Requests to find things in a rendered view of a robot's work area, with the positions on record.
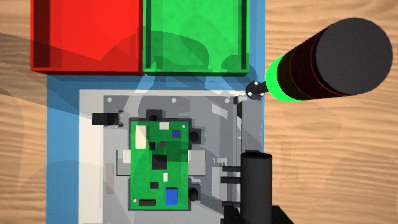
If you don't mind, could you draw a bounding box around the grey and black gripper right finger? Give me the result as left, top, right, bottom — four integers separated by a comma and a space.
272, 205, 294, 224

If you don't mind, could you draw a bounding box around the green circuit board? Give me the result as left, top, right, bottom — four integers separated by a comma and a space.
130, 121, 189, 209

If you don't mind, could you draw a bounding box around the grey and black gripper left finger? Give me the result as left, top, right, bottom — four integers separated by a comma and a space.
224, 205, 244, 224

